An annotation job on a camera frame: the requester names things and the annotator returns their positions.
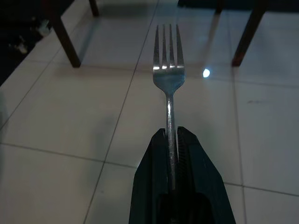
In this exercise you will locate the light wooden dining table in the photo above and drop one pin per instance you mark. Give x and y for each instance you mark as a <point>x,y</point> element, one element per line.
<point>67,46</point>

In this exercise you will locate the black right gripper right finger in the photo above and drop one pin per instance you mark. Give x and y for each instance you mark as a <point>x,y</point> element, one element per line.
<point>201,168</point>

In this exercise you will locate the silver metal fork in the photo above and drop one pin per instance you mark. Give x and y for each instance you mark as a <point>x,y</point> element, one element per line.
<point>169,77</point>

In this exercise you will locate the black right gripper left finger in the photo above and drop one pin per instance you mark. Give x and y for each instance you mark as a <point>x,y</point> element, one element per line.
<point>151,168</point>

